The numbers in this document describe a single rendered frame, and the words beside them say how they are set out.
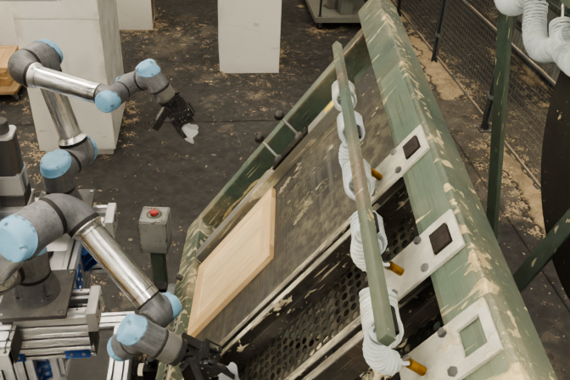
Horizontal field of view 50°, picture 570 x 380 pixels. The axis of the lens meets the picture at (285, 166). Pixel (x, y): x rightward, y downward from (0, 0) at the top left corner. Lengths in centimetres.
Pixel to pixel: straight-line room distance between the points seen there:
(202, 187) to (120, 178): 61
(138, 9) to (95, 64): 271
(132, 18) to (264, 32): 182
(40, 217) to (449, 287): 107
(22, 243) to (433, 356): 107
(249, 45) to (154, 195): 219
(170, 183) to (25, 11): 150
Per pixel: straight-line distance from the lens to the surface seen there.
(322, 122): 215
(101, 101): 220
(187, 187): 449
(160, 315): 174
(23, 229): 170
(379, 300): 92
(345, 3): 736
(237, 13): 595
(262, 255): 200
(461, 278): 107
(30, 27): 456
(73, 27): 450
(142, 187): 453
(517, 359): 94
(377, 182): 142
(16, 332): 233
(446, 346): 102
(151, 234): 273
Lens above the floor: 259
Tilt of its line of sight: 33 degrees down
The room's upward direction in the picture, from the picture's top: 3 degrees clockwise
